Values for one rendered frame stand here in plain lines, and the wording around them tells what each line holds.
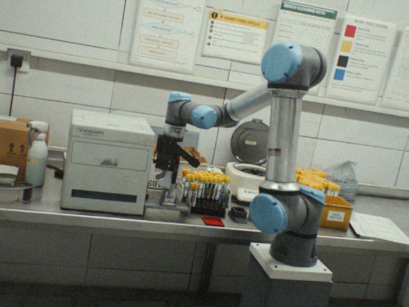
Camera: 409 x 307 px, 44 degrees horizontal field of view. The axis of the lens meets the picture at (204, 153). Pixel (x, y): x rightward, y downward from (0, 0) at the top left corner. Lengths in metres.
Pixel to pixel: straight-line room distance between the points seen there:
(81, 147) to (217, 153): 0.93
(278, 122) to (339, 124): 1.27
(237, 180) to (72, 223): 0.76
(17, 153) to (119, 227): 0.54
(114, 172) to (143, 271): 0.97
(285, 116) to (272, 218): 0.28
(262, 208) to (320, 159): 1.27
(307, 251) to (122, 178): 0.66
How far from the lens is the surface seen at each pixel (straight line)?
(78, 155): 1.73
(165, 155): 1.76
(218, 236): 1.85
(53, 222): 1.76
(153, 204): 1.82
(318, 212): 1.57
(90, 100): 2.34
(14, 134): 2.07
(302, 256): 1.59
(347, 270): 3.01
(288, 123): 1.43
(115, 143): 1.72
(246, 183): 2.17
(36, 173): 1.97
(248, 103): 1.68
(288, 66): 1.40
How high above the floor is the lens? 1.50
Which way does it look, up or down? 12 degrees down
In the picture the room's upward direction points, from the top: 11 degrees clockwise
